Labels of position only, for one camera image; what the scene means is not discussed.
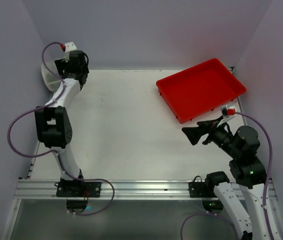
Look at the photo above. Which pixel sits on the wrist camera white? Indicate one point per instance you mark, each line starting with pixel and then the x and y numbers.
pixel 228 113
pixel 67 48

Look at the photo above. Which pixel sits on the aluminium mounting rail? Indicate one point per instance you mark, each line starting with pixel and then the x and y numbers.
pixel 44 189

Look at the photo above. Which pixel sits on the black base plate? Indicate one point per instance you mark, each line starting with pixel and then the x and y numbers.
pixel 205 189
pixel 78 189

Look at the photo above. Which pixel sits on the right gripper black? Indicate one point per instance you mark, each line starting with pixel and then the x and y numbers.
pixel 209 131

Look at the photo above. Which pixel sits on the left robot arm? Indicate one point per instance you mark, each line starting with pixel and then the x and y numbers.
pixel 53 125

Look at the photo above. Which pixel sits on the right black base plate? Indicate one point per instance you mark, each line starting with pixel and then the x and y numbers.
pixel 205 189

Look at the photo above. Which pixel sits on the red plastic tray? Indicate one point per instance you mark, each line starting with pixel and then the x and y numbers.
pixel 199 89

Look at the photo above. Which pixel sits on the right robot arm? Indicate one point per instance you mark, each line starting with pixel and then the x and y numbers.
pixel 254 220

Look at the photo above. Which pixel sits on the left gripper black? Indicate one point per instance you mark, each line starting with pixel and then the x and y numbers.
pixel 63 69

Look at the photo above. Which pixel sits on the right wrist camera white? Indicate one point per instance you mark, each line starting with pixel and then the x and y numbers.
pixel 228 113

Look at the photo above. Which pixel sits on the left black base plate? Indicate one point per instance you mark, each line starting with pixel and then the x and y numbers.
pixel 78 189

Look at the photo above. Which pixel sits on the white mesh laundry bag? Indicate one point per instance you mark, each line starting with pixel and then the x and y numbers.
pixel 50 80

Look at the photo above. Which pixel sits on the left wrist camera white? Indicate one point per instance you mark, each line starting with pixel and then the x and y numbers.
pixel 67 48

